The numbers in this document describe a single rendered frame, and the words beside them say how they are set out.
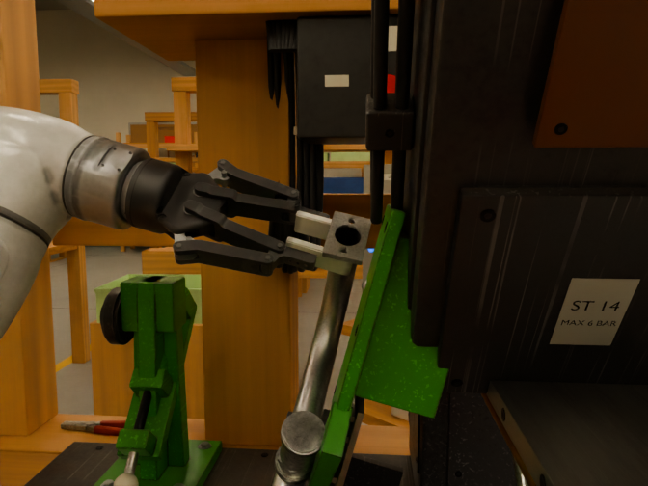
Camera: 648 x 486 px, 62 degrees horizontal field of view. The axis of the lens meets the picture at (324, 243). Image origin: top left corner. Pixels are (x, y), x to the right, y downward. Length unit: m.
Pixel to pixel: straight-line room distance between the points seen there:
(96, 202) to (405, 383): 0.34
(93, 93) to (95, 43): 0.93
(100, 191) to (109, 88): 11.16
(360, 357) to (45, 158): 0.36
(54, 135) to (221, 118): 0.30
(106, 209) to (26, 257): 0.09
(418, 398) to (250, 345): 0.43
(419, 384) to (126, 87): 11.24
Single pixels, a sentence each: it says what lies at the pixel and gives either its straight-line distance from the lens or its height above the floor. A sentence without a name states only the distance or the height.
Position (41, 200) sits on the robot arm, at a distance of 0.60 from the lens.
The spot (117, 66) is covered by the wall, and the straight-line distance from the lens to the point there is 11.73.
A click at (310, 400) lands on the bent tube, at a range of 0.59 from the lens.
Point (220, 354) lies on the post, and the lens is 0.87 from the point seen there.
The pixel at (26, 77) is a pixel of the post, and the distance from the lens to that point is 1.03.
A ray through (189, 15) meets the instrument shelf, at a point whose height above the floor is 1.50.
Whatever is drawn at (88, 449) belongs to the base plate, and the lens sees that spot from 0.93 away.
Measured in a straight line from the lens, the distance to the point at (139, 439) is 0.72.
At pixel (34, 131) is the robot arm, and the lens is 0.62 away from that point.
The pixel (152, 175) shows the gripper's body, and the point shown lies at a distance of 0.57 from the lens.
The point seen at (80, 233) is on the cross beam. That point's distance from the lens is 1.02.
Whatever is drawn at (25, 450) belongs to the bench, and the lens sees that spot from 1.01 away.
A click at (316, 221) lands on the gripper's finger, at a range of 0.56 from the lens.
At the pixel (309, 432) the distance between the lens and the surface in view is 0.48.
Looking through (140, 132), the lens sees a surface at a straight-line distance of 11.37.
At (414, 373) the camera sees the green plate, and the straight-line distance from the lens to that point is 0.47.
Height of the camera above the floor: 1.29
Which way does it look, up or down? 6 degrees down
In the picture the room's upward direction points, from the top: straight up
